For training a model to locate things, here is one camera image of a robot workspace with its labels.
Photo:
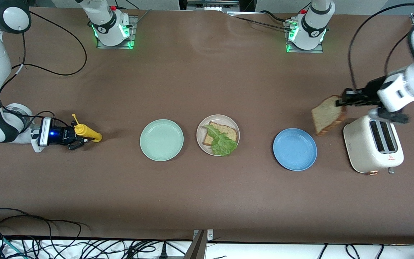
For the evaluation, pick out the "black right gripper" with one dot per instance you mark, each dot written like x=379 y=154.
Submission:
x=64 y=135

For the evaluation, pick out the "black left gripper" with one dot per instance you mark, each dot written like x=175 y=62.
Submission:
x=370 y=91

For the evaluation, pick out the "yellow mustard squeeze bottle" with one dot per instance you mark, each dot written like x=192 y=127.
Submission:
x=90 y=133

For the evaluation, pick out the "brown bread slice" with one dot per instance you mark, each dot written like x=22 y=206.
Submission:
x=230 y=132
x=327 y=115

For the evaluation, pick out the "green lettuce leaf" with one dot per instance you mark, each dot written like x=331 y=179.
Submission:
x=225 y=144

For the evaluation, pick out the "blue plate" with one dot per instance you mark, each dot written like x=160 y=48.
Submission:
x=295 y=149

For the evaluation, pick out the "green plate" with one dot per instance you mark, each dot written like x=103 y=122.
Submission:
x=162 y=140

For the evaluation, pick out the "beige plate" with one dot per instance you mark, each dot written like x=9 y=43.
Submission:
x=201 y=126

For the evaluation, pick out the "white toaster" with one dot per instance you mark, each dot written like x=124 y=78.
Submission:
x=363 y=151

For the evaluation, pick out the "black power plug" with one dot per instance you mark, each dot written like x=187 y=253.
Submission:
x=163 y=251

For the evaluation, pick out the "black equipment box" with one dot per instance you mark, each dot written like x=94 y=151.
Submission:
x=210 y=4

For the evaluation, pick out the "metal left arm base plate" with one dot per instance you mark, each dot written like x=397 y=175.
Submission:
x=320 y=49

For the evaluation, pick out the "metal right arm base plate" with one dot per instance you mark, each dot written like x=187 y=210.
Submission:
x=132 y=32

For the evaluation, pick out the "metal table bracket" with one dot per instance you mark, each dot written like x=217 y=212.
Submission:
x=200 y=248

